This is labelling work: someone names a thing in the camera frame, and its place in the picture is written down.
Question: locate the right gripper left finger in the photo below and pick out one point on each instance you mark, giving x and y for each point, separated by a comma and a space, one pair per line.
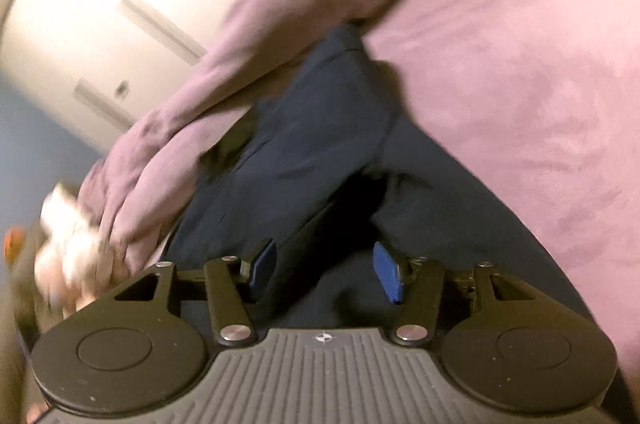
229, 284

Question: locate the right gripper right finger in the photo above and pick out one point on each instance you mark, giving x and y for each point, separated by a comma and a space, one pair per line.
431, 298

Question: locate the dark navy garment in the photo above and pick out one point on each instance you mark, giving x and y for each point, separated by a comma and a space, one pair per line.
328, 169

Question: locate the white plush toy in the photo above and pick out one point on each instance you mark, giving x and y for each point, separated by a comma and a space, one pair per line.
75, 264

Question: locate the orange toy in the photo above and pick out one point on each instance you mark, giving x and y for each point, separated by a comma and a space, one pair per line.
13, 244

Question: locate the purple bed sheet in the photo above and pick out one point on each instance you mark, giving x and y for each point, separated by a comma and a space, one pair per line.
540, 100

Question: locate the purple rolled duvet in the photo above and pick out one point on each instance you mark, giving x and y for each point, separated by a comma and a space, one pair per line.
138, 190

